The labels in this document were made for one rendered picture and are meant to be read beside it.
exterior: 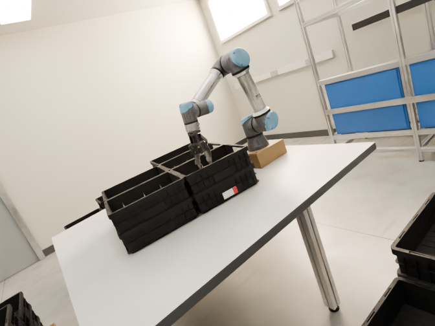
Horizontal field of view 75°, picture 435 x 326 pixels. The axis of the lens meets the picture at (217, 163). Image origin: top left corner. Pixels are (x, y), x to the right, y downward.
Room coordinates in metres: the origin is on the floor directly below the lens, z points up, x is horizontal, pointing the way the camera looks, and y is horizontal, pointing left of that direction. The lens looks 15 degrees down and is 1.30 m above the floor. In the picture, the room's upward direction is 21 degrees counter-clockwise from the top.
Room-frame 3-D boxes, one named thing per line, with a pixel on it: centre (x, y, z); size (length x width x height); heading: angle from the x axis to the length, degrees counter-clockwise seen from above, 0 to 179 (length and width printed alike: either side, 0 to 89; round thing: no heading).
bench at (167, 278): (1.74, 0.25, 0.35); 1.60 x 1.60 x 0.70; 31
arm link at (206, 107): (1.57, -0.03, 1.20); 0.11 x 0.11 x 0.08; 35
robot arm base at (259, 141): (1.90, -0.30, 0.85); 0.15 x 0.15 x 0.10
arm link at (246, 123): (1.90, -0.31, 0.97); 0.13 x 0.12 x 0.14; 35
